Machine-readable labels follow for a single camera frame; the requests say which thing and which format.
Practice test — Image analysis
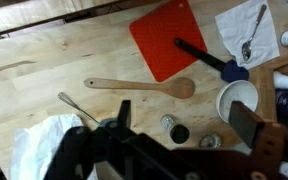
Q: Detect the glass jar with black lid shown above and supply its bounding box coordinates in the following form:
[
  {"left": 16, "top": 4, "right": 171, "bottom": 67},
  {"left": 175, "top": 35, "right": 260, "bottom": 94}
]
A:
[{"left": 159, "top": 114, "right": 191, "bottom": 145}]

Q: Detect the white cloth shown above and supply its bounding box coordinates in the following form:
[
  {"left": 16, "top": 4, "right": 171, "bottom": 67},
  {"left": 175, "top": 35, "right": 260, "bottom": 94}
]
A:
[{"left": 9, "top": 113, "right": 98, "bottom": 180}]

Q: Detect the metal spoon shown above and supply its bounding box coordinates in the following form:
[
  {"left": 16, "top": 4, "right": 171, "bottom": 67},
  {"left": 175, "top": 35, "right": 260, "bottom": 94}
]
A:
[{"left": 241, "top": 3, "right": 268, "bottom": 63}]

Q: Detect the wooden spoon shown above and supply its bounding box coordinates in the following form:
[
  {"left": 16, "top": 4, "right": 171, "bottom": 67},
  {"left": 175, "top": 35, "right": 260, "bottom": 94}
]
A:
[{"left": 83, "top": 76, "right": 197, "bottom": 100}]

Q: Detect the black spatula with blue head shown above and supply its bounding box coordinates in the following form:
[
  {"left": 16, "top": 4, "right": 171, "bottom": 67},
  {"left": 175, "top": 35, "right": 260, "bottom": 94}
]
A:
[{"left": 173, "top": 37, "right": 251, "bottom": 84}]

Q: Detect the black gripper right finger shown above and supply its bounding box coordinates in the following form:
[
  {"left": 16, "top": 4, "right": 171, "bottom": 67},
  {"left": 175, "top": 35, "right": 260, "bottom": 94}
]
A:
[{"left": 227, "top": 100, "right": 267, "bottom": 150}]

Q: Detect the wooden tray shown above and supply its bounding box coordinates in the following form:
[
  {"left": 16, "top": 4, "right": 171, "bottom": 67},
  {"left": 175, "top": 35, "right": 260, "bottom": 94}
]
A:
[{"left": 248, "top": 53, "right": 288, "bottom": 123}]

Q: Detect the white ceramic bowl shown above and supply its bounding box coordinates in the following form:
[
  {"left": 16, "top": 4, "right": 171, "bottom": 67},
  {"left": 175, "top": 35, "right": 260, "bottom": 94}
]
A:
[{"left": 215, "top": 79, "right": 260, "bottom": 124}]

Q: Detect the red silicone mat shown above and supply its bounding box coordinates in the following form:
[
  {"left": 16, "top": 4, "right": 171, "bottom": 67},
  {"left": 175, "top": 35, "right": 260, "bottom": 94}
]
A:
[{"left": 128, "top": 0, "right": 208, "bottom": 83}]

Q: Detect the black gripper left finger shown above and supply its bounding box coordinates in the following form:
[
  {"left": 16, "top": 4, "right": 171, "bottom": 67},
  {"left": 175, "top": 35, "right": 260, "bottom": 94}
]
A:
[{"left": 116, "top": 99, "right": 132, "bottom": 130}]

